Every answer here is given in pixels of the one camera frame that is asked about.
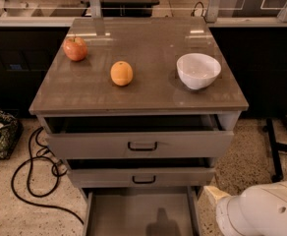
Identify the red apple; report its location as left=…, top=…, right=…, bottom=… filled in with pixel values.
left=63, top=36, right=87, bottom=61

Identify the black floor cable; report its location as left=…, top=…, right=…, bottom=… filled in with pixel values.
left=10, top=126, right=85, bottom=225

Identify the grey drawer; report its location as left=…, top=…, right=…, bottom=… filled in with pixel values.
left=83, top=187, right=201, bottom=236
left=68, top=158, right=215, bottom=188
left=44, top=114, right=235, bottom=160

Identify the black stand leg with caster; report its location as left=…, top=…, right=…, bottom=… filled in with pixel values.
left=262, top=118, right=287, bottom=183

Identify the black cable behind cabinet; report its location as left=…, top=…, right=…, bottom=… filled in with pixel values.
left=190, top=1, right=207, bottom=18

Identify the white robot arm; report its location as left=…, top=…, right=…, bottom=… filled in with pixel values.
left=203, top=181, right=287, bottom=236

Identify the grey top drawer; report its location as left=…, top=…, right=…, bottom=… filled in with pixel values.
left=44, top=114, right=235, bottom=160

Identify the grey drawer cabinet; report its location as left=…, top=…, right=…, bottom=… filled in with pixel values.
left=29, top=16, right=250, bottom=202

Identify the grey middle drawer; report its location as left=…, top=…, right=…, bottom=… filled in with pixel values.
left=68, top=158, right=215, bottom=188

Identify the white ceramic bowl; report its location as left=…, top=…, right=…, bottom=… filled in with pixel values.
left=177, top=53, right=221, bottom=90

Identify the grey bottom drawer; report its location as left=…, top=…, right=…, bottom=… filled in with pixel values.
left=83, top=187, right=201, bottom=236

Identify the green patterned basket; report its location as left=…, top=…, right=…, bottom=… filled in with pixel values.
left=0, top=110, right=23, bottom=159

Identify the orange fruit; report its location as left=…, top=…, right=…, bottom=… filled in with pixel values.
left=110, top=61, right=134, bottom=87

